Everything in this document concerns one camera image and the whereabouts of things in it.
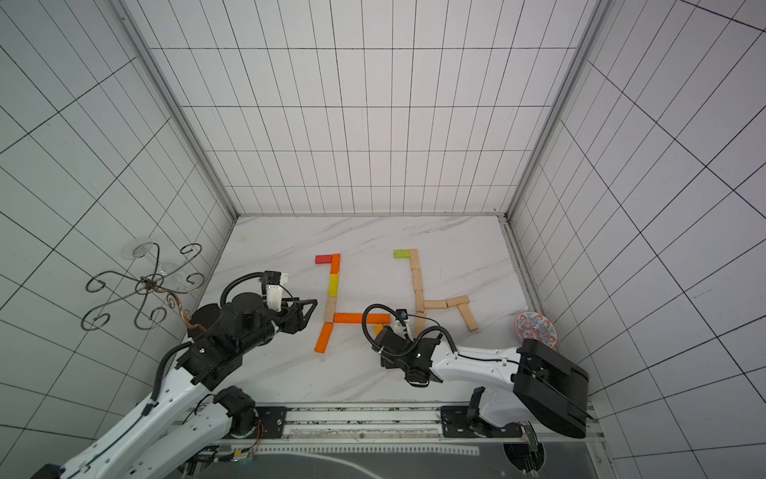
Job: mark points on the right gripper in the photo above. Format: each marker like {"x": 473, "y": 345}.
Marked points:
{"x": 386, "y": 342}

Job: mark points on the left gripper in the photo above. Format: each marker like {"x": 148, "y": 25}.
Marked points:
{"x": 296, "y": 309}

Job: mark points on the orange block horizontal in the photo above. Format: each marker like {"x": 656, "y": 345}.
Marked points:
{"x": 324, "y": 337}

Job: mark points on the natural block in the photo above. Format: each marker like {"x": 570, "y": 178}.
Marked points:
{"x": 330, "y": 310}
{"x": 420, "y": 301}
{"x": 435, "y": 305}
{"x": 456, "y": 301}
{"x": 417, "y": 280}

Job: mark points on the natural block diagonal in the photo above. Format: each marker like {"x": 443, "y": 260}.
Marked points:
{"x": 418, "y": 323}
{"x": 414, "y": 260}
{"x": 468, "y": 317}

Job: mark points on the yellow-green block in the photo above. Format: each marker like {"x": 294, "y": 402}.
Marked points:
{"x": 333, "y": 285}

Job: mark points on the long orange block bottom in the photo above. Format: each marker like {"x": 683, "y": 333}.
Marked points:
{"x": 377, "y": 319}

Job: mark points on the orange block diagonal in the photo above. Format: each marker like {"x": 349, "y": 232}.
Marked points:
{"x": 335, "y": 264}

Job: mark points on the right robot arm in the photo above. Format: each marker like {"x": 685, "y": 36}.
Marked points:
{"x": 550, "y": 386}

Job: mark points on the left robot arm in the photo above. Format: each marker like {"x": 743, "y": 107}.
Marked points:
{"x": 188, "y": 408}

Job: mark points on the dark oval stand base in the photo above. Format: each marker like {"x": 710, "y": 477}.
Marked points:
{"x": 203, "y": 319}

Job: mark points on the patterned red blue plate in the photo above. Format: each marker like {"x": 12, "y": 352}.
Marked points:
{"x": 531, "y": 325}

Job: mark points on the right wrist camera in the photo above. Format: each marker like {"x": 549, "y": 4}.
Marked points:
{"x": 401, "y": 323}

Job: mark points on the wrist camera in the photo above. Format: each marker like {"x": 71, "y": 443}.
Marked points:
{"x": 272, "y": 286}
{"x": 401, "y": 323}

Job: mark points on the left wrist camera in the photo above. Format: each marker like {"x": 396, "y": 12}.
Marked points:
{"x": 272, "y": 286}

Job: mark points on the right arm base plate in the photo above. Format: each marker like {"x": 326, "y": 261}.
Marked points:
{"x": 462, "y": 421}

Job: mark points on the aluminium mounting rail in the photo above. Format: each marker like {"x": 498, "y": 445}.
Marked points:
{"x": 340, "y": 428}

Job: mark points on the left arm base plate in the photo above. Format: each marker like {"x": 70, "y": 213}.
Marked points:
{"x": 264, "y": 422}

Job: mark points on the ornate metal wire stand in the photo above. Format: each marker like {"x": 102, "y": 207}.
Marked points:
{"x": 158, "y": 282}

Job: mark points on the electronics board with wires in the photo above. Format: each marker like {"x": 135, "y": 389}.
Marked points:
{"x": 217, "y": 454}

